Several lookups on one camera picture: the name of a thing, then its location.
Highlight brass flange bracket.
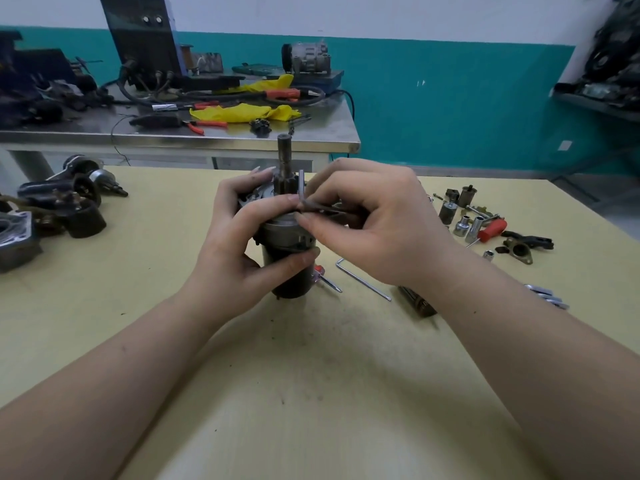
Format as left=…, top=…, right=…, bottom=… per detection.
left=503, top=238, right=534, bottom=266

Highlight green circuit board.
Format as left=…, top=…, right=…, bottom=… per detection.
left=231, top=63, right=287, bottom=78

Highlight large yellow cloth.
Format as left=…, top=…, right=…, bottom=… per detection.
left=189, top=103, right=303, bottom=123

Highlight grey car compressor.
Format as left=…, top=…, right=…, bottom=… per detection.
left=280, top=40, right=332, bottom=76

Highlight person's left forearm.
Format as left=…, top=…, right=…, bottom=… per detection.
left=0, top=294, right=223, bottom=480

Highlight black starter motor with shaft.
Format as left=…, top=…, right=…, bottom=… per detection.
left=251, top=134, right=321, bottom=299

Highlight red-handled socket driver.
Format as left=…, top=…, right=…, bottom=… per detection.
left=466, top=218, right=509, bottom=248

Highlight blue platform scale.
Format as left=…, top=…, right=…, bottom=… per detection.
left=269, top=69, right=345, bottom=94

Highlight silver starter motor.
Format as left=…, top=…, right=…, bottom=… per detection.
left=46, top=154, right=129, bottom=198

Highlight person's left hand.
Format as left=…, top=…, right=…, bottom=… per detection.
left=176, top=166, right=321, bottom=330

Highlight black hand tool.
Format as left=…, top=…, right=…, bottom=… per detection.
left=128, top=114, right=184, bottom=130

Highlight black tester machine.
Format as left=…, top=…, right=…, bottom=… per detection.
left=98, top=0, right=190, bottom=91

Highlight steel workbench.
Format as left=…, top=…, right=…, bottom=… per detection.
left=0, top=70, right=362, bottom=181

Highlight black round motor housing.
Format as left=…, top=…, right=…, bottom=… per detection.
left=49, top=197, right=108, bottom=240

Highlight copper coil transformer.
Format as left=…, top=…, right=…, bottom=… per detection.
left=179, top=43, right=225, bottom=76

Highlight small yellow cloth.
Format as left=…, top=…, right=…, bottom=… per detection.
left=234, top=74, right=295, bottom=94

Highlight person's right hand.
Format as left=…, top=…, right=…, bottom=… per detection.
left=295, top=157, right=455, bottom=293

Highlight silver hex key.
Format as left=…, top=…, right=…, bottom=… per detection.
left=335, top=258, right=393, bottom=302

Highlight pile of dark engine parts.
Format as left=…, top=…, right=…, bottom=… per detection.
left=0, top=29, right=117, bottom=129

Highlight shelf with black parts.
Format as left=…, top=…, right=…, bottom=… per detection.
left=551, top=0, right=640, bottom=114

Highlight person's right forearm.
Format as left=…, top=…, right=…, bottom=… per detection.
left=400, top=244, right=640, bottom=480

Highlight aluminium starter nose housing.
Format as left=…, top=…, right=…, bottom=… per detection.
left=0, top=210, right=44, bottom=274

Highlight black thick cable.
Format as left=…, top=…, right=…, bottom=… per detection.
left=116, top=60, right=327, bottom=108

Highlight small red-handled screwdriver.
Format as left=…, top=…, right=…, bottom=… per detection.
left=310, top=265, right=344, bottom=294

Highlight orange-handled pliers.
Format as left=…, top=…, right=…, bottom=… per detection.
left=182, top=118, right=229, bottom=137

